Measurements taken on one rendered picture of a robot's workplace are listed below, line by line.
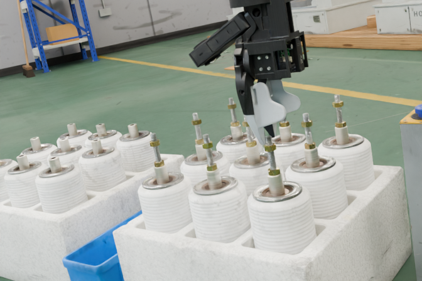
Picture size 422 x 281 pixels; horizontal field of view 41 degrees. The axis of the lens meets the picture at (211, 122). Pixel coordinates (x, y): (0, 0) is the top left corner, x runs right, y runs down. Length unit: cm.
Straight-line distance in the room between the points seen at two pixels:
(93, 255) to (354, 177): 54
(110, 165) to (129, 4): 610
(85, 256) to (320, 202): 50
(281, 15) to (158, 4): 668
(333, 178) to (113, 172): 54
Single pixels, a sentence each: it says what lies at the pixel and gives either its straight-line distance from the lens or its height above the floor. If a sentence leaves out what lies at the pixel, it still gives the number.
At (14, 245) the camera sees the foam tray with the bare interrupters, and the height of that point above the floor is 10.
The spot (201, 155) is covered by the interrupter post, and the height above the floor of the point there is 26.
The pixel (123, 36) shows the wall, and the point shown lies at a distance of 727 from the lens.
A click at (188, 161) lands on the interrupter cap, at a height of 25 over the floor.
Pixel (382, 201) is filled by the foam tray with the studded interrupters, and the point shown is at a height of 16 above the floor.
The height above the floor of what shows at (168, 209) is 21.
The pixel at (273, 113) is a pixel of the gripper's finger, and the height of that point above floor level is 38.
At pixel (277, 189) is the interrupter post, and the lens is 85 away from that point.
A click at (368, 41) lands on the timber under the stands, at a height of 5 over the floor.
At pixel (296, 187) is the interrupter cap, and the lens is 86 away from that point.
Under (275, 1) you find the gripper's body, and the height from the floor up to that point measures 53.
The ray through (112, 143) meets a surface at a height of 24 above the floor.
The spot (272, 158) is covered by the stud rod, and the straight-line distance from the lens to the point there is 84.
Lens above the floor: 57
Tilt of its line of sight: 13 degrees down
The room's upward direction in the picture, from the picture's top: 11 degrees counter-clockwise
